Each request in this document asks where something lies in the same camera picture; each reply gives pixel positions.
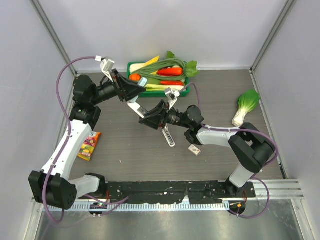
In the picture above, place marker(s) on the small staple box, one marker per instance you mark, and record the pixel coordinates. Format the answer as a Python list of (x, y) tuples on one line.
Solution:
[(195, 150)]

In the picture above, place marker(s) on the white stapler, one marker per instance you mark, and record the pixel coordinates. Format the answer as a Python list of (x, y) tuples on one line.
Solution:
[(168, 137)]

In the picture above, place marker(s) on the slotted cable duct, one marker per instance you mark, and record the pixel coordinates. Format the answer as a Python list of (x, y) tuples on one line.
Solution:
[(126, 207)]

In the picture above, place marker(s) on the green plastic tray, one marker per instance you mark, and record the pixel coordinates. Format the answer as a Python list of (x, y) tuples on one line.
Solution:
[(153, 94)]

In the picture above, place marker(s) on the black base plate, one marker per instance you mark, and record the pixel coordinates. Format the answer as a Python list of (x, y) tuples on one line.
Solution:
[(174, 192)]

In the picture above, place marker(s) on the colourful candy bag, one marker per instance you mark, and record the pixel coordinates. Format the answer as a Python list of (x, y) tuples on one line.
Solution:
[(89, 145)]

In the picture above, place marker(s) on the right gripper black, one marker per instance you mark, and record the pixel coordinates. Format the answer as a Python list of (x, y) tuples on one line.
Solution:
[(154, 122)]

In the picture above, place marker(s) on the fake small red chili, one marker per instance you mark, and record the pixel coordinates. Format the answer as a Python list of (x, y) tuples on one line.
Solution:
[(171, 83)]

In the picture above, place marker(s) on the fake bok choy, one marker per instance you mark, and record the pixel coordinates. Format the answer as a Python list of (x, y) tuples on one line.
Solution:
[(247, 102)]

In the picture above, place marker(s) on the fake orange carrot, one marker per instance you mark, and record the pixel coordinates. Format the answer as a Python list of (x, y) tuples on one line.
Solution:
[(135, 77)]

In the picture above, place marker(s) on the fake green long beans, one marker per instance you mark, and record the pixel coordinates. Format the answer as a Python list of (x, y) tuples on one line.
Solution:
[(147, 71)]

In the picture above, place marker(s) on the fake green lettuce leaf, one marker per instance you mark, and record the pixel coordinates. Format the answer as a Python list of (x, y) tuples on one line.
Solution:
[(189, 68)]

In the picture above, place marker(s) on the fake leek white green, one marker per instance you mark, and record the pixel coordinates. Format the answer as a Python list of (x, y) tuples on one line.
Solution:
[(162, 88)]

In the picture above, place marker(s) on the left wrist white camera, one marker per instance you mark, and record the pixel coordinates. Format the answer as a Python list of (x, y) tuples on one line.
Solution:
[(106, 66)]

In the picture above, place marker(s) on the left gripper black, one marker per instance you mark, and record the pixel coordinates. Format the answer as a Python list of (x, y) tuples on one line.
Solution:
[(120, 83)]

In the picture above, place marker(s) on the fake red pepper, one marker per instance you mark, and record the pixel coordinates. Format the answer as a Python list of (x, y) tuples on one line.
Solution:
[(170, 72)]

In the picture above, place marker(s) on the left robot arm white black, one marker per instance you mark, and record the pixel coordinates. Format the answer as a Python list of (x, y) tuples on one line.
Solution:
[(51, 186)]

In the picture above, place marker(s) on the fake yellow corn leaf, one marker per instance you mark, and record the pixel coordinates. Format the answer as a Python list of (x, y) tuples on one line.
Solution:
[(152, 61)]

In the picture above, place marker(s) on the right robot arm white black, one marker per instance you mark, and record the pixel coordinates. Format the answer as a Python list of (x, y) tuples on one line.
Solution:
[(252, 148)]

